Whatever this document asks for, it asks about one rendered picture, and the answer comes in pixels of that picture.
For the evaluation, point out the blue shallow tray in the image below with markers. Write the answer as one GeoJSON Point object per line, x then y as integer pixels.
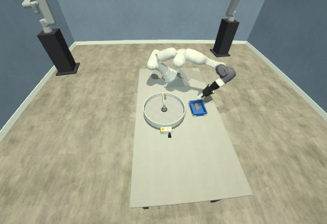
{"type": "Point", "coordinates": [202, 110]}

